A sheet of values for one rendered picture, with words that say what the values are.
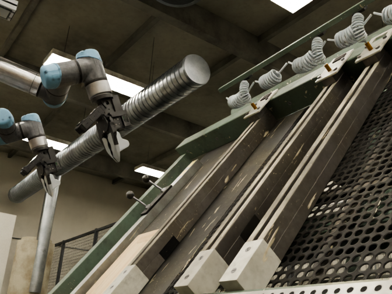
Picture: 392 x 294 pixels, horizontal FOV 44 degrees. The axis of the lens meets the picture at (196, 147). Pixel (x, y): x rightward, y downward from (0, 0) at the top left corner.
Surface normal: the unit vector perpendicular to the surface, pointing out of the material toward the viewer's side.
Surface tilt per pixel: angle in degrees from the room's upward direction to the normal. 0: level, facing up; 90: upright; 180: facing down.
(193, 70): 90
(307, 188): 90
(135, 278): 90
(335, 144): 90
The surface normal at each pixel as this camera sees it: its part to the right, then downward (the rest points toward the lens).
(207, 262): 0.58, -0.29
